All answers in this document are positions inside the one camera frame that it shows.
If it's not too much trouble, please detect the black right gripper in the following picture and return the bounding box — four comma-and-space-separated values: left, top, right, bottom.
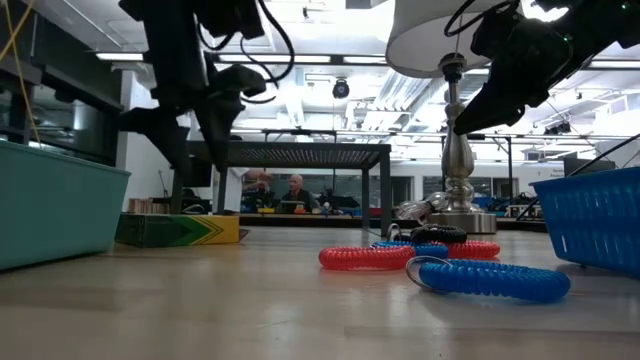
452, 22, 574, 136

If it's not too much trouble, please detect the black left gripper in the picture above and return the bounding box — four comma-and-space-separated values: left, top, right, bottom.
119, 0, 267, 174

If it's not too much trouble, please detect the large yellow green crayon box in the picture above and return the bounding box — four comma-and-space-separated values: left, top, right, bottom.
114, 213, 242, 249

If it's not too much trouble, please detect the teal plastic storage bin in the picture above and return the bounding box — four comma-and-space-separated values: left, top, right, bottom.
0, 140, 132, 271

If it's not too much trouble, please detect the blue spiral coil wristband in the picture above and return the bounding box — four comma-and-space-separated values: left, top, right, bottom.
368, 239, 450, 261
404, 255, 572, 304

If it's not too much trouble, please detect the silver table lamp white shade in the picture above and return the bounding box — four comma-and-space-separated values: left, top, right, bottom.
384, 0, 526, 235

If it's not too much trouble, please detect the black background monitor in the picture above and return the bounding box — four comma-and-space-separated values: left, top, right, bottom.
182, 164, 214, 189
563, 158, 617, 179

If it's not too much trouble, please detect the person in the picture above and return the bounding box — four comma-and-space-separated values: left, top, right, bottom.
222, 167, 275, 214
278, 173, 321, 214

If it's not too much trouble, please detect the brown background crate stack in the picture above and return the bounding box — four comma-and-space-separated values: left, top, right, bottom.
127, 197, 174, 215

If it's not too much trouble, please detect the grey perforated metal shelf riser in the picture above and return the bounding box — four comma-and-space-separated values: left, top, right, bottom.
169, 140, 392, 237

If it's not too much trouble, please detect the clear glass light bulb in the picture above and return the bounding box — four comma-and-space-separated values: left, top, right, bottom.
397, 191, 450, 222

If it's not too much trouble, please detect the black spiral coil wristband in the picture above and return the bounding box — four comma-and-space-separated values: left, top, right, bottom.
408, 223, 469, 246

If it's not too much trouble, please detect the red spiral coil wristband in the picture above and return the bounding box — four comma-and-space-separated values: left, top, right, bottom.
432, 239, 502, 261
318, 244, 417, 273

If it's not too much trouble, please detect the long ceiling light bar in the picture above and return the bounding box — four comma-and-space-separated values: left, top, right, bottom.
94, 51, 389, 65

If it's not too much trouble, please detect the blue plastic mesh basket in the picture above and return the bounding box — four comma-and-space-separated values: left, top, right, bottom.
529, 166, 640, 279

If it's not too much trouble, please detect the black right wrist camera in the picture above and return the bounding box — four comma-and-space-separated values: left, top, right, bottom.
469, 5, 524, 59

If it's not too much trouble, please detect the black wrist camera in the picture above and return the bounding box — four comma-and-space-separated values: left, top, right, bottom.
469, 5, 524, 59
194, 0, 266, 41

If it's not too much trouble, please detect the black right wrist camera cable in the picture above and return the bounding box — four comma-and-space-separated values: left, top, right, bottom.
443, 0, 519, 39

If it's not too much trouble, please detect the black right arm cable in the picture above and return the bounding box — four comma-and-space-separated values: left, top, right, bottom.
516, 132, 640, 222

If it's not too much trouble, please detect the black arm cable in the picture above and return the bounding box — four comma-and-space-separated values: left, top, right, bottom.
516, 132, 640, 222
197, 0, 296, 105

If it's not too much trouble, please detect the black background workstation frame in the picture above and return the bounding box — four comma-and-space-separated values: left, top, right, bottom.
229, 128, 640, 201

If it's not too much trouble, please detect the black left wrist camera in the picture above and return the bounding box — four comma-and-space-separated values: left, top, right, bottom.
194, 0, 266, 41

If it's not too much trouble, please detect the black aluminium table frame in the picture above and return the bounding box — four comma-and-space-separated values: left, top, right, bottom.
239, 213, 549, 234

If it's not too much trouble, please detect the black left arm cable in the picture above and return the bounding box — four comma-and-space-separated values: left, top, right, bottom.
197, 0, 296, 105

